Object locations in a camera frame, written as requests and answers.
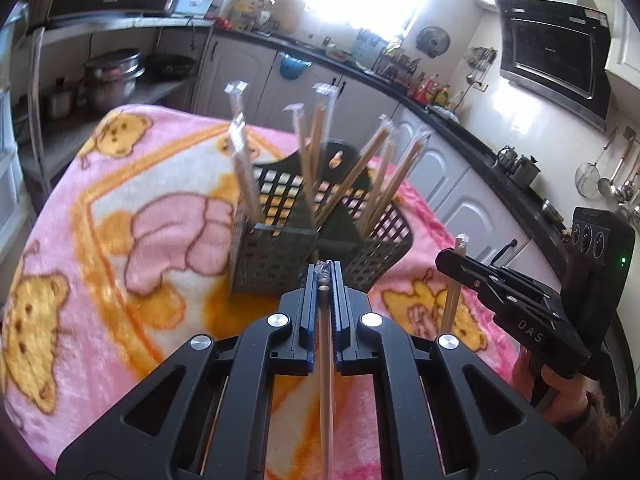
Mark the pink cartoon bear blanket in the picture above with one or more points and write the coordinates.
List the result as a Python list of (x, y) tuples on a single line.
[(131, 256)]

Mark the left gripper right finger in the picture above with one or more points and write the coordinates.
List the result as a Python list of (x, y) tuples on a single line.
[(442, 412)]

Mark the white kitchen cabinets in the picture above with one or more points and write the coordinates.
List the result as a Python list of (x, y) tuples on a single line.
[(462, 199)]

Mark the chopstick pair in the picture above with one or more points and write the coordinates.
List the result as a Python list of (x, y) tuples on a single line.
[(325, 356), (385, 189), (337, 193), (453, 291), (299, 125), (240, 152)]

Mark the dark green utensil basket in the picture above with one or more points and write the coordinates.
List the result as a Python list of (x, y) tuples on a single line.
[(271, 258)]

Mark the blue plastic container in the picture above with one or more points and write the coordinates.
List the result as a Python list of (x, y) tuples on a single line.
[(194, 8)]

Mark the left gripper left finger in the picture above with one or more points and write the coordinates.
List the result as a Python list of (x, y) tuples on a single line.
[(204, 412)]

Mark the stainless steel pot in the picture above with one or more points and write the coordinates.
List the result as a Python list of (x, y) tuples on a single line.
[(110, 78)]

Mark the black wok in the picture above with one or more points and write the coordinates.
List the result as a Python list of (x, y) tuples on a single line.
[(166, 66)]

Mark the blue hanging bin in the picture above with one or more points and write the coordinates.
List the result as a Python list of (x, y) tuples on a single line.
[(292, 68)]

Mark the black range hood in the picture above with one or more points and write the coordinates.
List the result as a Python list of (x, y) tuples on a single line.
[(559, 51)]

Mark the small fan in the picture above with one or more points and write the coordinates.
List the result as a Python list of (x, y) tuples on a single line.
[(433, 41)]

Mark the blue plastic drawer unit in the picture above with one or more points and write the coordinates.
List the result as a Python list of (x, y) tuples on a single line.
[(16, 207)]

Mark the small steel teapot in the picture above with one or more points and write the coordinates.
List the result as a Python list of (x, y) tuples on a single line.
[(522, 170)]

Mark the metal strainer ladle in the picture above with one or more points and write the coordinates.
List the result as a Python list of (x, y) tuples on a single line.
[(587, 174)]

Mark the metal shelf rack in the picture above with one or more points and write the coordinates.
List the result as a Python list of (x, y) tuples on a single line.
[(55, 142)]

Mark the right hand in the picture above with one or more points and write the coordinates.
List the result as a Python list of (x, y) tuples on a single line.
[(571, 400)]

